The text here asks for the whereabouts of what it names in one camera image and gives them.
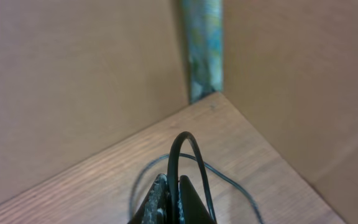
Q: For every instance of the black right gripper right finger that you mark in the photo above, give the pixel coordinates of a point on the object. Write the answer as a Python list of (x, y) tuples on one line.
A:
[(191, 208)]

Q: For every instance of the teal patterned strip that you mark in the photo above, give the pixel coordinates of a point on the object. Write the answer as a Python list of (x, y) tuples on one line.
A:
[(204, 34)]

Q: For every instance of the cardboard side panel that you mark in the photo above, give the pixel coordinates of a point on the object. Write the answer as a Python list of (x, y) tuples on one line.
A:
[(291, 68)]

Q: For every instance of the cardboard back panel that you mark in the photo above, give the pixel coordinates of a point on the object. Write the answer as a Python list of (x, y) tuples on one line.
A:
[(77, 76)]

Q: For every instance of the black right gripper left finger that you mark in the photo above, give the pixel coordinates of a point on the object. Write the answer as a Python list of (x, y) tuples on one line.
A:
[(153, 209)]

